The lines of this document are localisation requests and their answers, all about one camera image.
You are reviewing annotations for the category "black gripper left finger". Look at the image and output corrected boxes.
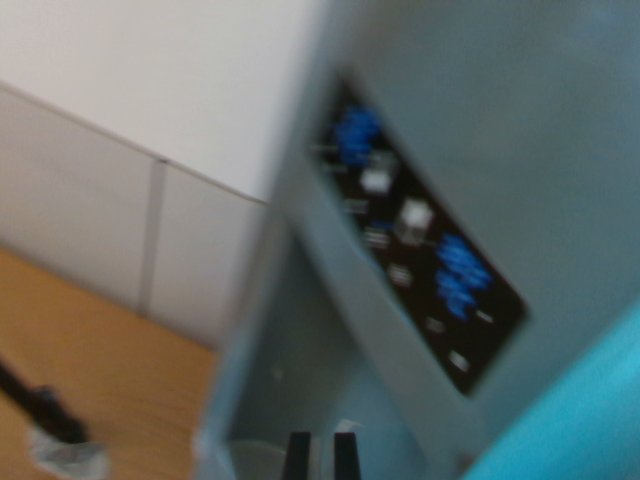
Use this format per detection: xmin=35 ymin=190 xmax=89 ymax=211
xmin=282 ymin=431 xmax=314 ymax=480

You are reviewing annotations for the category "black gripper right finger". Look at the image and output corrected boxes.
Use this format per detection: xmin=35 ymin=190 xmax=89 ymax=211
xmin=333 ymin=431 xmax=363 ymax=480

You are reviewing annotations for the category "grey toy refrigerator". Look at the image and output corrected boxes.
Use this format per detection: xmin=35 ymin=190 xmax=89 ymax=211
xmin=193 ymin=0 xmax=640 ymax=480

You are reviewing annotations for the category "black temperature display panel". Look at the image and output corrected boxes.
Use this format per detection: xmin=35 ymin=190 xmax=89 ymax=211
xmin=306 ymin=73 xmax=531 ymax=400

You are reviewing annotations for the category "silver tape patch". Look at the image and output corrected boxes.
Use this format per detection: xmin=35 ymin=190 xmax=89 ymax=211
xmin=25 ymin=424 xmax=112 ymax=477

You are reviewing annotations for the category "teal handle of dispenser door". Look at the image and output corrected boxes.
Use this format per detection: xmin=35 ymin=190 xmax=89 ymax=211
xmin=455 ymin=308 xmax=640 ymax=480

